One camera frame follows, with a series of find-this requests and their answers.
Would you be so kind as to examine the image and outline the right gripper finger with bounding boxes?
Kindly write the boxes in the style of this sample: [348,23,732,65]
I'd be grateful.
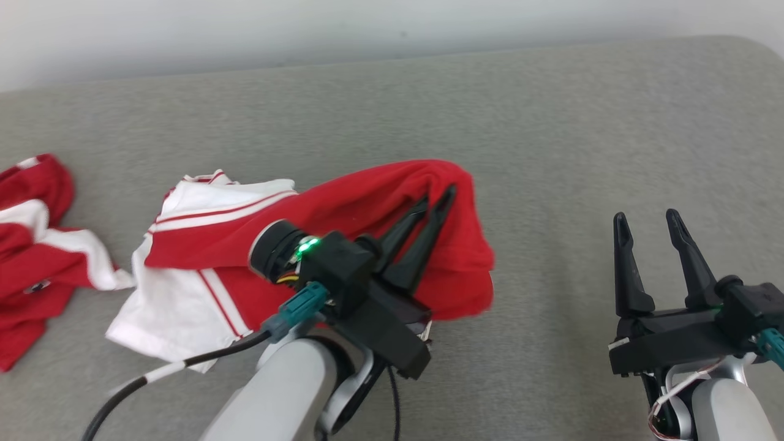
[665,209,722,310]
[613,212,656,318]

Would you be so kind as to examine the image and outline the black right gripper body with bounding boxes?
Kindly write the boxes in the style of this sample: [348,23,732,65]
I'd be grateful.
[608,305,763,412]

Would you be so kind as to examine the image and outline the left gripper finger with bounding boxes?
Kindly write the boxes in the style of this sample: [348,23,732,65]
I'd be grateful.
[381,185,458,295]
[371,196,431,275]

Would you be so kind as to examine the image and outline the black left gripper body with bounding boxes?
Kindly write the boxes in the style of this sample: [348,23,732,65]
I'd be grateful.
[247,219,434,381]

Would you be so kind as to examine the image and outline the red white striped jersey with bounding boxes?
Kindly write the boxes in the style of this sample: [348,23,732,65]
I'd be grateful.
[105,159,496,373]

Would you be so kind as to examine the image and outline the red shorts with Bulls print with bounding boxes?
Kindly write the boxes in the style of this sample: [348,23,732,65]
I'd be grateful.
[0,153,135,373]

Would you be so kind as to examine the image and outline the thin white red wires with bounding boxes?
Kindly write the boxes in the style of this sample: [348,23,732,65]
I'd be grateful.
[648,360,726,440]

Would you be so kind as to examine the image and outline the thin black cable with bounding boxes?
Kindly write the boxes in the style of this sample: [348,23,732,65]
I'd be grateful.
[387,366,402,441]

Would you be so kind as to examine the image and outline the teal left cable connector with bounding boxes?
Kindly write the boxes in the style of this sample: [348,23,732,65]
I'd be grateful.
[262,281,330,342]

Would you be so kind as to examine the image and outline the teal cable connector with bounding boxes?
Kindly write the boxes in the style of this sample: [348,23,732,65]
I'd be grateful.
[262,281,330,342]
[756,327,784,372]

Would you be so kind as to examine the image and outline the teal right cable connector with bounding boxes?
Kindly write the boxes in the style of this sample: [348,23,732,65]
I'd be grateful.
[756,327,784,372]

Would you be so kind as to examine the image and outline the black cable with white tape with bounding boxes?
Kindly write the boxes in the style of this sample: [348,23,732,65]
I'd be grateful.
[81,330,273,441]

